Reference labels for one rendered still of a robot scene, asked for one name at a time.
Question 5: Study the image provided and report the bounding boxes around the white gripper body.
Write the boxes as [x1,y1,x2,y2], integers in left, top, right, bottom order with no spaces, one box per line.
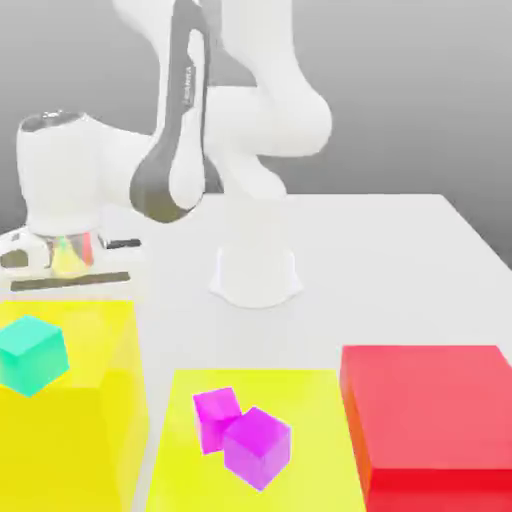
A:
[0,264,140,302]

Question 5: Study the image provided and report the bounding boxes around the small teal cube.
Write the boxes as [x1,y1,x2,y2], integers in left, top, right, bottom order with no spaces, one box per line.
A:
[0,314,71,399]

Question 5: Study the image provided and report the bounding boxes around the small magenta cube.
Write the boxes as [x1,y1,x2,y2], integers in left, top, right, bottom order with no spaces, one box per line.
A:
[192,386,244,456]
[222,406,293,493]

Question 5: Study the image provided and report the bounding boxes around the large tall yellow box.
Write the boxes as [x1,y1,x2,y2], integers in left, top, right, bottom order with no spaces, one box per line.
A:
[0,299,149,512]

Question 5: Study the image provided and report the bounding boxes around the large flat yellow box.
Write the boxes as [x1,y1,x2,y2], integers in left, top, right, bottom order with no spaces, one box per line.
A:
[144,368,368,512]

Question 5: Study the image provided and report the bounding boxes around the large red box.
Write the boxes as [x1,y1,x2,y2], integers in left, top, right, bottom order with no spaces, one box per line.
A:
[339,344,512,512]

